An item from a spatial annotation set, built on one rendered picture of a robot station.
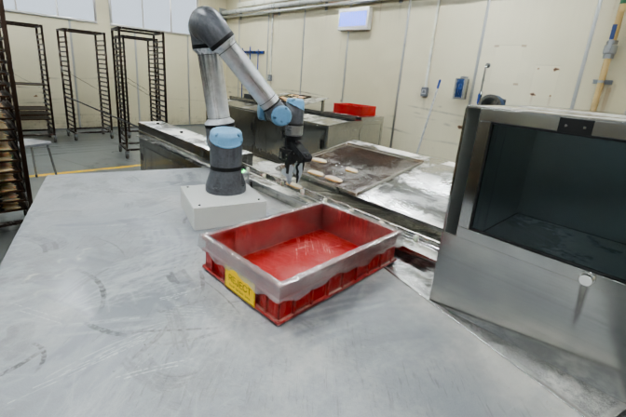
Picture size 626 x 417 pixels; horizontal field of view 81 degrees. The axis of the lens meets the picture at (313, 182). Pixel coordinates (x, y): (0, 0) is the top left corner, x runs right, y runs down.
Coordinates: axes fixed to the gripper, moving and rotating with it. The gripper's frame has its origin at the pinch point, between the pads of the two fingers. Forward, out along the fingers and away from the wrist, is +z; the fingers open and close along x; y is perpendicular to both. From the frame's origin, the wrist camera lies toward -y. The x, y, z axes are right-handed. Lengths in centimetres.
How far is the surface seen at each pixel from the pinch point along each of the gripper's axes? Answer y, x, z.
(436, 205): -55, -23, -2
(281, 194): -2.9, 9.0, 3.6
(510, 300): -97, 23, -2
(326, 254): -48, 27, 7
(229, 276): -48, 60, 3
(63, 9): 699, -50, -127
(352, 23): 297, -360, -130
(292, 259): -44, 38, 7
